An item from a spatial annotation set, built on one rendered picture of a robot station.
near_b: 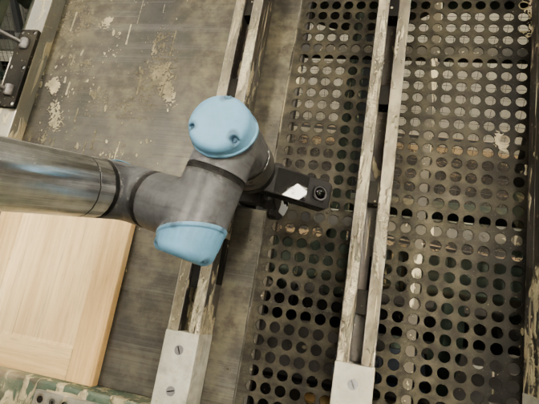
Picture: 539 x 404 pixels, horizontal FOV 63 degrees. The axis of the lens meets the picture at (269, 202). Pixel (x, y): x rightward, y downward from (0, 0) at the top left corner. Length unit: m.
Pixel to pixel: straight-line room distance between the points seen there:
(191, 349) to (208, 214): 0.34
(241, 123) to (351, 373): 0.43
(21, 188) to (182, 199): 0.16
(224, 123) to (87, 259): 0.54
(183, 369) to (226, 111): 0.46
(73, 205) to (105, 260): 0.41
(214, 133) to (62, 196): 0.17
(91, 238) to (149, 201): 0.44
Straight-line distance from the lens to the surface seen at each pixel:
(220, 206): 0.50
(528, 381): 0.81
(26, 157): 0.49
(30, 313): 1.02
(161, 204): 0.52
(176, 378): 0.80
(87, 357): 0.94
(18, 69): 1.20
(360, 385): 0.74
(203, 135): 0.50
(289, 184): 0.66
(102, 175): 0.54
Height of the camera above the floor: 1.53
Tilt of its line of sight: 24 degrees down
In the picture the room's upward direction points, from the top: straight up
